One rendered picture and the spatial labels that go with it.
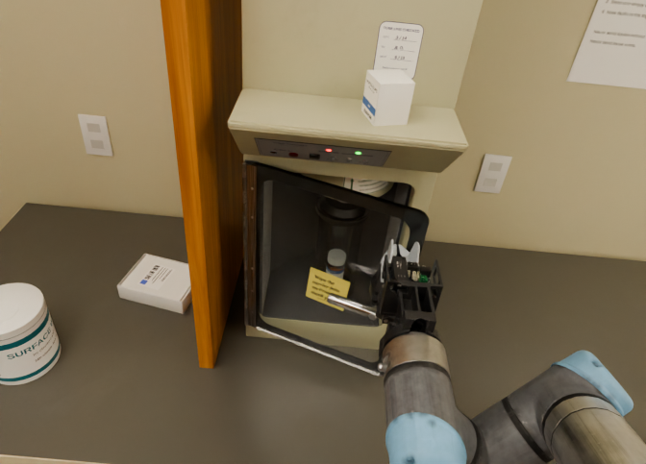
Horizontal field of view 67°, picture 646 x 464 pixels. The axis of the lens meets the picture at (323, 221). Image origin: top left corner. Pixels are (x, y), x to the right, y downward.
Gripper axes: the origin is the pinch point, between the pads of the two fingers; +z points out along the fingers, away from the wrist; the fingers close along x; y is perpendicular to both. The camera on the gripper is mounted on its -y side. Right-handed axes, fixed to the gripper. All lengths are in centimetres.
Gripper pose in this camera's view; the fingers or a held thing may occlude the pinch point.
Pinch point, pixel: (396, 255)
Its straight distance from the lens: 77.7
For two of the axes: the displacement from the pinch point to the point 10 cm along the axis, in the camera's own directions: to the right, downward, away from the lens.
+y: 0.9, -7.9, -6.0
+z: 0.4, -6.0, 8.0
